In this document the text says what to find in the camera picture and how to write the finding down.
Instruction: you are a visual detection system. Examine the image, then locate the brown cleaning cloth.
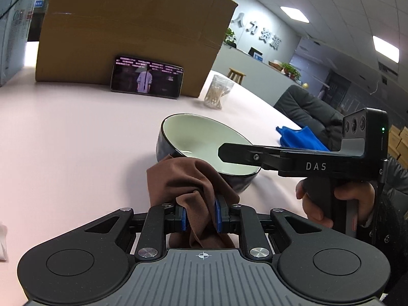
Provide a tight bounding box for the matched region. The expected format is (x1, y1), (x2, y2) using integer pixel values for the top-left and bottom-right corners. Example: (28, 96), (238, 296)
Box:
(147, 156), (240, 249)

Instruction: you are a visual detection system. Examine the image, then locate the dark blue ceramic bowl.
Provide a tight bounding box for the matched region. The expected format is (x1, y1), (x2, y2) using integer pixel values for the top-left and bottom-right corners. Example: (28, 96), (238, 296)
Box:
(156, 113), (261, 194)

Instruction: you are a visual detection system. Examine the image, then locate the person's right hand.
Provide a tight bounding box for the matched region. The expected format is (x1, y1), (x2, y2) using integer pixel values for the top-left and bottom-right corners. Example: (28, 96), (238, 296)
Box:
(295, 178), (376, 230)

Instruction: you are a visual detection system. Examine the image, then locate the blue cloth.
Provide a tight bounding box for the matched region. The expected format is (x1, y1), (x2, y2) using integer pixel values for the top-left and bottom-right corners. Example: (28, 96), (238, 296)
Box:
(276, 126), (329, 151)

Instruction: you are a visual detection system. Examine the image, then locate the black office chair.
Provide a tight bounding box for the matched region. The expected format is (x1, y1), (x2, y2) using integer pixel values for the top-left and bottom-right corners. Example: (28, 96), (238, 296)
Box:
(274, 85), (344, 151)

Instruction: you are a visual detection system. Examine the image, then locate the potted green plant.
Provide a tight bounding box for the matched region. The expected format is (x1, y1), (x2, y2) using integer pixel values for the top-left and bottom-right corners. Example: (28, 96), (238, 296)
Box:
(282, 63), (301, 81)

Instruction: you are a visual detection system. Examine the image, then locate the clear jar of cotton swabs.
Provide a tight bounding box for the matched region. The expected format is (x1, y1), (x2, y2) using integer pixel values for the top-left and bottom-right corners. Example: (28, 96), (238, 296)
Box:
(204, 75), (234, 110)

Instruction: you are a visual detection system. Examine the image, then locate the wooden stool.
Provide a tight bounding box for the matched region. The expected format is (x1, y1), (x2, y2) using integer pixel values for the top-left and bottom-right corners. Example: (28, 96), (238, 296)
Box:
(227, 68), (246, 85)

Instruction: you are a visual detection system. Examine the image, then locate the black smartphone playing video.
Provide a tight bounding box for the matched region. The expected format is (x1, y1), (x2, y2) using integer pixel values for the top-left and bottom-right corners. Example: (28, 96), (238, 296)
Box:
(110, 55), (184, 99)

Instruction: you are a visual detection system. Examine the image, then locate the crumpled white tissue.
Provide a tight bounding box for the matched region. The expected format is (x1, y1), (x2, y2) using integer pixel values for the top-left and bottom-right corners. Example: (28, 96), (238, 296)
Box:
(0, 223), (8, 262)

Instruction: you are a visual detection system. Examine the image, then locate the large brown cardboard box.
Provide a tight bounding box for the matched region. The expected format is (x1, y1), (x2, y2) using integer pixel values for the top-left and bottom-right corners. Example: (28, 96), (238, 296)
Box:
(35, 0), (236, 97)

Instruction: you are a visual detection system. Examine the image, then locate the light blue printed carton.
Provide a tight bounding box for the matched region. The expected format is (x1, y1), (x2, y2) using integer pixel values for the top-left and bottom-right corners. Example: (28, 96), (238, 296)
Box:
(1, 0), (35, 86)

